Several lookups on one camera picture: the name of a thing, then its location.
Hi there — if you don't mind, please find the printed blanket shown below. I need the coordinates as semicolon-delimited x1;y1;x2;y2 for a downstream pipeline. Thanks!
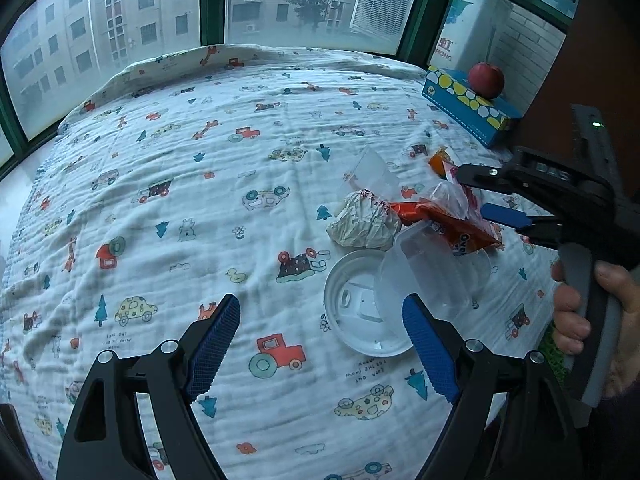
0;45;566;480

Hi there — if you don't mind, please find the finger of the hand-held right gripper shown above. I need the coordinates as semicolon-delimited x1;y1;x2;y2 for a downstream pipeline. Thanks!
456;160;526;196
480;202;566;248

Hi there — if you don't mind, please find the white printed carton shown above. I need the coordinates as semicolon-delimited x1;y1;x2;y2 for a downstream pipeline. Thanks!
440;0;516;68

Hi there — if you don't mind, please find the blue dotted tissue box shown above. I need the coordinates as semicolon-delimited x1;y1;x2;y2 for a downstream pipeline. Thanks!
421;65;523;148

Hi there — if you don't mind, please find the green perforated plastic basket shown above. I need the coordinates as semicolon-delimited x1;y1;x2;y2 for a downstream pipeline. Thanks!
547;327;573;381

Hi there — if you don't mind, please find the clear plastic container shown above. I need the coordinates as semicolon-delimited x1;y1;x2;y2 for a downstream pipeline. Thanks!
377;222;493;321

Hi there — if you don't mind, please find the person's right hand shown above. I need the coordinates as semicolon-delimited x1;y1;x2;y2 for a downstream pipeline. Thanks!
551;260;640;401

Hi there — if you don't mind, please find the white paper ball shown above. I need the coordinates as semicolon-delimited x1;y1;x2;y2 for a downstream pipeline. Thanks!
326;189;402;251

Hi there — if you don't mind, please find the small orange snack packet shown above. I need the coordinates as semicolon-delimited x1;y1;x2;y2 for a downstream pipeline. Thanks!
429;146;461;181

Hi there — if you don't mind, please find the clear plastic cup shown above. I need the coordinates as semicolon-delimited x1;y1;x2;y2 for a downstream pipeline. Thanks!
345;146;401;196

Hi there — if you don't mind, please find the white plastic lid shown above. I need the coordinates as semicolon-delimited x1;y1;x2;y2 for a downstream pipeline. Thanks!
323;251;416;358

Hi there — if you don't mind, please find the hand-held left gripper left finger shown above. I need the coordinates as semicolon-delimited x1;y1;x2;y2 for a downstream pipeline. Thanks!
59;293;242;480

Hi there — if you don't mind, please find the red apple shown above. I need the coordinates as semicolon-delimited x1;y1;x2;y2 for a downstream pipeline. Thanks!
468;61;506;100

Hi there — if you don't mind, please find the apartment building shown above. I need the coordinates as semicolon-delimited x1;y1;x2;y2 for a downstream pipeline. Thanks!
2;0;361;136

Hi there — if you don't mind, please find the green window frame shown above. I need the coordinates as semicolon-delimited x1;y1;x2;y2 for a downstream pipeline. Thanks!
0;0;586;181

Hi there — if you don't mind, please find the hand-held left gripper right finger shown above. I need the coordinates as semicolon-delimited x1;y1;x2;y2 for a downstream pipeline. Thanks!
401;293;586;480

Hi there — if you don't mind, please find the orange snack wrapper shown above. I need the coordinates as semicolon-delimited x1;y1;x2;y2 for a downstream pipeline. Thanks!
387;199;503;257

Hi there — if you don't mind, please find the clear plastic bag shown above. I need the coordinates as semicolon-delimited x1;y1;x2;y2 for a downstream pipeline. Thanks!
420;182;483;223

